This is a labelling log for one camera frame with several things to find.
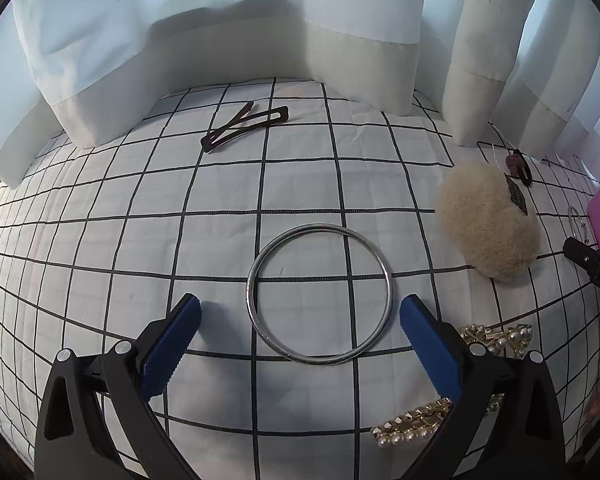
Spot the white grid-patterned bedsheet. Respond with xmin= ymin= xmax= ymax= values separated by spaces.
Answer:
xmin=0 ymin=77 xmax=600 ymax=480

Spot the dark snap hair clip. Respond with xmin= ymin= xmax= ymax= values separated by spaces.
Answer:
xmin=214 ymin=105 xmax=290 ymax=149
xmin=201 ymin=102 xmax=255 ymax=154

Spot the beige fluffy hair clip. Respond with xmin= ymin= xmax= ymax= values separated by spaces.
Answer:
xmin=436 ymin=164 xmax=542 ymax=281

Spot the gold pearl barrette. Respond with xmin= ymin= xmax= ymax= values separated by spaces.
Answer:
xmin=371 ymin=394 xmax=506 ymax=450

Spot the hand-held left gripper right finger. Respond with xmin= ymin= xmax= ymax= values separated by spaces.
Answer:
xmin=399 ymin=294 xmax=567 ymax=480

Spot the large silver bangle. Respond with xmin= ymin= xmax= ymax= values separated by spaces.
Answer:
xmin=246 ymin=224 xmax=395 ymax=365

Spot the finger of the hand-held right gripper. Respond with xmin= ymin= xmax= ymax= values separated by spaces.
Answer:
xmin=562 ymin=236 xmax=600 ymax=306

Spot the white curtain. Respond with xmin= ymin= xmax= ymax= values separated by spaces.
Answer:
xmin=0 ymin=0 xmax=600 ymax=191

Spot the dark maroon hair tie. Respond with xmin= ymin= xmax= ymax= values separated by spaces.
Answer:
xmin=504 ymin=148 xmax=534 ymax=189

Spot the pearl claw hair clip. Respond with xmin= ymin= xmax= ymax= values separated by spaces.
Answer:
xmin=458 ymin=324 xmax=533 ymax=358

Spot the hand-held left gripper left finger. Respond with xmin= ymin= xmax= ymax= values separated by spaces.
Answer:
xmin=34 ymin=294 xmax=202 ymax=480

